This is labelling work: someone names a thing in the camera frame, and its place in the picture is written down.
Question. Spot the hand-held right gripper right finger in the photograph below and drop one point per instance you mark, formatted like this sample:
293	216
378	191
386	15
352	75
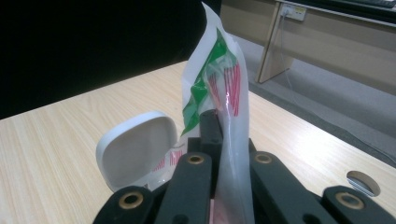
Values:
251	147

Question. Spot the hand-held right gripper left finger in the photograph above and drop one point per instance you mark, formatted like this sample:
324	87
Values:
211	133

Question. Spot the pink and white plastic bag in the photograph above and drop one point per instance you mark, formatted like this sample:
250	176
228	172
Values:
236	140

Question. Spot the clear jar with white lid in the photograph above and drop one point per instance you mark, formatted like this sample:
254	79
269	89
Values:
137	149

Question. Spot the beige desk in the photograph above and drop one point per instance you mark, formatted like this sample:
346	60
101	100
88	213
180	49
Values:
342	40

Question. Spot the white power socket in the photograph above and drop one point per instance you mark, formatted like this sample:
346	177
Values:
292	11

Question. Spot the black curtain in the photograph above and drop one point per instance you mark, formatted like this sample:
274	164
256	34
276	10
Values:
77	46

